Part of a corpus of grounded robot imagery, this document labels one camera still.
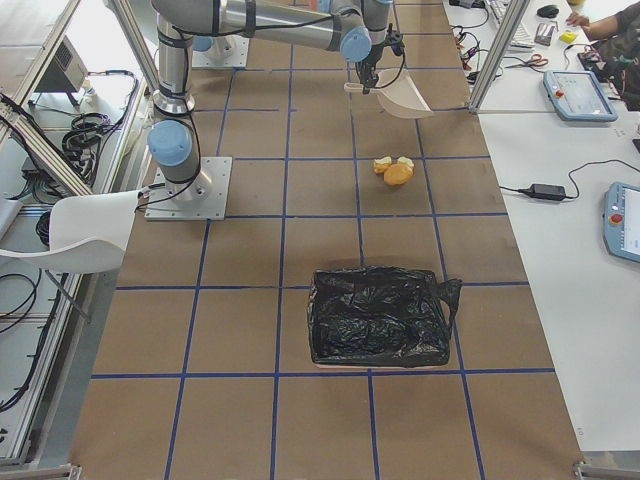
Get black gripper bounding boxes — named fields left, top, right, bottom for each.
left=357, top=23, right=405, bottom=94

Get beige plastic dustpan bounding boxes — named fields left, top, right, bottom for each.
left=370, top=68, right=433, bottom=119

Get bread piece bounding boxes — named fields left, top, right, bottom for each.
left=373, top=156, right=393, bottom=175
left=396, top=156, right=415, bottom=170

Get brown bread roll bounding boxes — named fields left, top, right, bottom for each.
left=383, top=163, right=414, bottom=187

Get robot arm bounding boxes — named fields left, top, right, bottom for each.
left=152, top=1, right=374, bottom=194

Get bin with black bag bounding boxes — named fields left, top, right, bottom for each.
left=307, top=266, right=463, bottom=368

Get white keyboard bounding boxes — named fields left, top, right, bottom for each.
left=486, top=0, right=535, bottom=52

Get upper blue teach pendant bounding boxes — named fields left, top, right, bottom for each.
left=543, top=71, right=618, bottom=122

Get blue teach pendant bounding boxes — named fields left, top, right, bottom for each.
left=603, top=182, right=640, bottom=263
left=543, top=71, right=618, bottom=122

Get black power adapter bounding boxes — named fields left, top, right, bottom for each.
left=517, top=183, right=567, bottom=202

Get lower blue teach pendant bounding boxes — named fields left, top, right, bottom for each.
left=603, top=182, right=640, bottom=263

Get white chair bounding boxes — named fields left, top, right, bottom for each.
left=1, top=190, right=139, bottom=277

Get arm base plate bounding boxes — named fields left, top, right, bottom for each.
left=144, top=157, right=233, bottom=221
left=192, top=35, right=250, bottom=70

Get aluminium frame post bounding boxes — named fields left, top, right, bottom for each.
left=468, top=0, right=529, bottom=114

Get orange handled scissors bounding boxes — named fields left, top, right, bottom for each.
left=505, top=53, right=549, bottom=71

